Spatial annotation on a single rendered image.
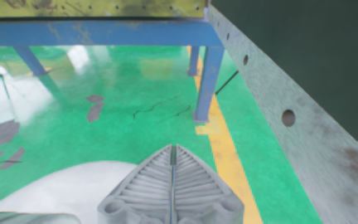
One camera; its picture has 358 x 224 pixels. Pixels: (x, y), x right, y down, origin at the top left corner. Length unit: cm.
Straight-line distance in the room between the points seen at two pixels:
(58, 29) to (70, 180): 62
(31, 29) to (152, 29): 52
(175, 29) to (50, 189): 69
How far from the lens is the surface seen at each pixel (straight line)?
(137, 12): 65
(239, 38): 23
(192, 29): 67
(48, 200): 55
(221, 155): 89
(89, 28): 76
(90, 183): 47
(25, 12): 85
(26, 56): 206
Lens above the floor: 75
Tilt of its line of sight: 45 degrees down
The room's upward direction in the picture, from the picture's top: 2 degrees clockwise
